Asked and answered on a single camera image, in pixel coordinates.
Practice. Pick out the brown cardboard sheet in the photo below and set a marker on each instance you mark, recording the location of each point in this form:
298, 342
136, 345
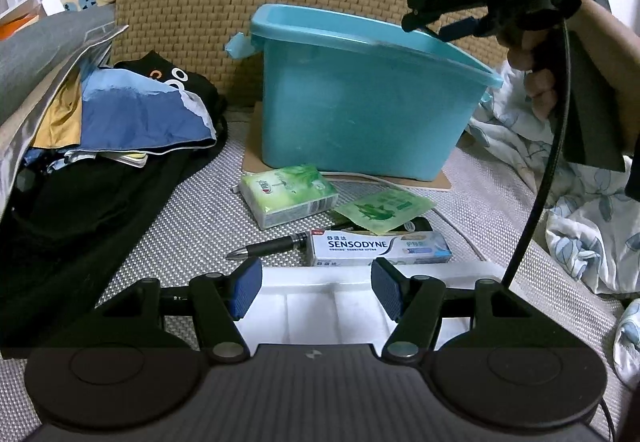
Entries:
251, 152

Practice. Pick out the orange box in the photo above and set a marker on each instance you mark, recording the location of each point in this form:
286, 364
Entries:
15, 27

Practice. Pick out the green tissue pack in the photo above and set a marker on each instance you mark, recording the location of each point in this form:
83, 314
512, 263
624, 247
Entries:
285, 194

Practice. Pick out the grey woven bed mat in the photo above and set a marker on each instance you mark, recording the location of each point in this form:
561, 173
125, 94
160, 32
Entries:
200, 222

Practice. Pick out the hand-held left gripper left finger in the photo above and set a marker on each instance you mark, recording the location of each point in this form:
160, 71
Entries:
245, 289

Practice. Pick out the black printed garment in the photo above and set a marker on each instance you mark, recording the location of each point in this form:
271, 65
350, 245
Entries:
205, 87

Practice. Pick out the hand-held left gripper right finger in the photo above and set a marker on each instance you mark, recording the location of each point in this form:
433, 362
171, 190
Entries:
387, 287

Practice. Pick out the yellow cloth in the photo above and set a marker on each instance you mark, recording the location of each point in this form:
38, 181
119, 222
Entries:
60, 122

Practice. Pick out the person's right hand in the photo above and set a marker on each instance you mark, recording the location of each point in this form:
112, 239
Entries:
532, 67

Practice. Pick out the blue and white cloth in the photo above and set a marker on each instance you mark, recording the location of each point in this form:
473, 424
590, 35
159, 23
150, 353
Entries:
140, 122

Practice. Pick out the teal plastic bin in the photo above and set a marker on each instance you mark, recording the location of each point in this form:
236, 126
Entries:
350, 112

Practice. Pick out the silver beige sheet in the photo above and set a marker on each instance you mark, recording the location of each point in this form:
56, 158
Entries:
15, 157

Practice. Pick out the floral white blue blanket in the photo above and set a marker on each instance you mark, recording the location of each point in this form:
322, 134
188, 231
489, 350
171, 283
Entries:
590, 222

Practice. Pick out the light patterned cloth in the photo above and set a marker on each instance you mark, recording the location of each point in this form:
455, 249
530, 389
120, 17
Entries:
120, 158

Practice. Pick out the green sachet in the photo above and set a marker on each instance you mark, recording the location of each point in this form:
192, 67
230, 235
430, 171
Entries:
385, 209

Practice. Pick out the black pen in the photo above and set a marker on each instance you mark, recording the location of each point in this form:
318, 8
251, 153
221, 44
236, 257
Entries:
270, 247

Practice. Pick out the white charger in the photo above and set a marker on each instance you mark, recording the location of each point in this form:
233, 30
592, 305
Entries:
50, 3

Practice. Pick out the white toothpaste box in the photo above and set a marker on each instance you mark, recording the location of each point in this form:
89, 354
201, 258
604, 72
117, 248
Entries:
375, 247

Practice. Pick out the white plastic basket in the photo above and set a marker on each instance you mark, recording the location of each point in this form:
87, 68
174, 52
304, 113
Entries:
320, 312

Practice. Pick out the grey cushion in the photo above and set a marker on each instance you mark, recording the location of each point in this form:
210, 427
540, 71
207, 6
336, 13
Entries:
40, 52

